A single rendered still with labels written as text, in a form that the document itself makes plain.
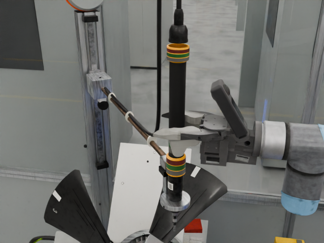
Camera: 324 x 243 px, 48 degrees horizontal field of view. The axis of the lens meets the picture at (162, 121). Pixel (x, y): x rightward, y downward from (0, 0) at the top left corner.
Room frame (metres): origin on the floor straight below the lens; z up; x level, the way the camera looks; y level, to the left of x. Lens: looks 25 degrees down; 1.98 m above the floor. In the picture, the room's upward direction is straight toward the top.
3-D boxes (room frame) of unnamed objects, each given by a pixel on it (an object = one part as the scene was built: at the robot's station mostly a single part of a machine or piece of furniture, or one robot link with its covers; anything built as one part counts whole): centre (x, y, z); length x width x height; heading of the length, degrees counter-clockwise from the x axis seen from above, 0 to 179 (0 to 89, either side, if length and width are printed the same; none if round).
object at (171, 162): (0.68, -0.03, 1.58); 0.04 x 0.04 x 0.01
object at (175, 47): (0.68, -0.03, 1.81); 0.04 x 0.04 x 0.03
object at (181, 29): (0.68, -0.03, 1.66); 0.04 x 0.04 x 0.46
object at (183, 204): (0.69, -0.03, 1.51); 0.09 x 0.07 x 0.10; 25
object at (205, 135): (0.63, -0.08, 1.67); 0.09 x 0.05 x 0.02; 101
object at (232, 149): (0.65, -0.14, 1.64); 0.12 x 0.08 x 0.09; 79
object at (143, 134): (0.96, 0.10, 1.55); 0.54 x 0.01 x 0.01; 25
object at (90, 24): (1.30, 0.25, 1.48); 0.05 x 0.03 x 0.62; 115
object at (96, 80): (1.25, 0.23, 1.55); 0.10 x 0.07 x 0.08; 25
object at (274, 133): (0.64, -0.22, 1.65); 0.08 x 0.05 x 0.08; 169
